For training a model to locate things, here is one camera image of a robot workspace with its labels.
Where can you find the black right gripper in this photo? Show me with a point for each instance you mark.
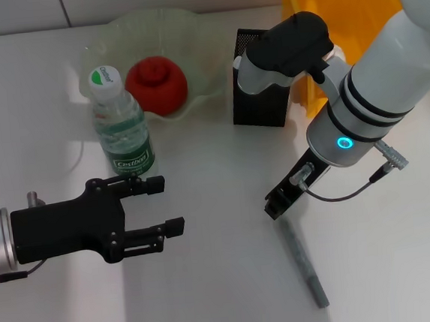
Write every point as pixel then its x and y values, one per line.
pixel 303 176

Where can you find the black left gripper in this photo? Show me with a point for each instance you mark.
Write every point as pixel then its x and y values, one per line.
pixel 66 226

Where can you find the grey marker pen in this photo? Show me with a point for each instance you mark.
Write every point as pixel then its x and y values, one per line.
pixel 302 259

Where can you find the clear green-label water bottle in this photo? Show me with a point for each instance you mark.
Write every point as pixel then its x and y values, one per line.
pixel 122 131

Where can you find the red-orange toy orange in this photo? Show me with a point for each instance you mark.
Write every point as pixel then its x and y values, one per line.
pixel 156 87

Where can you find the green utility knife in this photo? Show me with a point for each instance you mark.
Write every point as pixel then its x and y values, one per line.
pixel 237 63

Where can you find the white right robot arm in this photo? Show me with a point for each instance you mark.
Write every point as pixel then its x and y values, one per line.
pixel 392 77

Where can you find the black mesh pen holder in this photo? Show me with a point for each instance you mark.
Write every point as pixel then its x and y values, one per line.
pixel 259 108

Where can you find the green wavy glass fruit plate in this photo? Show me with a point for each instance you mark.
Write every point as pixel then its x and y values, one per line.
pixel 198 57

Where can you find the right wrist camera housing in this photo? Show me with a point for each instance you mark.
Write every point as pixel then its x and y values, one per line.
pixel 288 49

